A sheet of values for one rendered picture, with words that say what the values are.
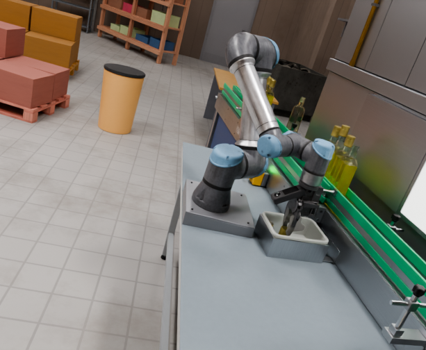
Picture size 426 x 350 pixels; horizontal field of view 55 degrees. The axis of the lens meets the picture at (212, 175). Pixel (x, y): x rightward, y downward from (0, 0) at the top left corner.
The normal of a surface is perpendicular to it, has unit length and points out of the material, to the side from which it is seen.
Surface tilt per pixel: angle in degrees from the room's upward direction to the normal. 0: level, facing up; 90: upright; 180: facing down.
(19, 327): 0
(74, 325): 0
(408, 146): 90
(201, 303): 0
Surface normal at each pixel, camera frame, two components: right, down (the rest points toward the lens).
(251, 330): 0.26, -0.89
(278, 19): 0.06, 0.40
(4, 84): -0.18, 0.33
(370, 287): -0.95, -0.17
